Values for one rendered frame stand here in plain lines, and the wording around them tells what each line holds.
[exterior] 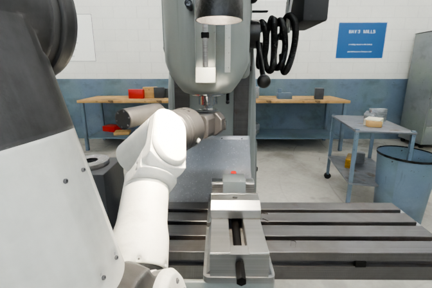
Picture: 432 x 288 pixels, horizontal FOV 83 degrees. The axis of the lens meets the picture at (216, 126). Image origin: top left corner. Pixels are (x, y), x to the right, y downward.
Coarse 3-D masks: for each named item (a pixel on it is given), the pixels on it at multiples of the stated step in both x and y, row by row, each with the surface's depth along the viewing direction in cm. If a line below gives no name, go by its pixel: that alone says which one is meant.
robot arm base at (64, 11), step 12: (60, 0) 17; (72, 0) 18; (60, 12) 17; (72, 12) 18; (60, 24) 17; (72, 24) 18; (60, 36) 18; (72, 36) 18; (60, 48) 18; (72, 48) 19; (60, 60) 19
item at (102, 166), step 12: (96, 156) 66; (108, 156) 66; (96, 168) 60; (108, 168) 61; (120, 168) 68; (96, 180) 58; (108, 180) 60; (120, 180) 68; (108, 192) 60; (120, 192) 68; (108, 204) 60; (108, 216) 60
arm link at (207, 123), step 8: (184, 112) 48; (192, 112) 50; (200, 112) 58; (208, 112) 57; (216, 112) 56; (192, 120) 48; (200, 120) 50; (208, 120) 53; (216, 120) 56; (224, 120) 58; (200, 128) 50; (208, 128) 54; (216, 128) 57; (224, 128) 58; (200, 136) 50; (208, 136) 55
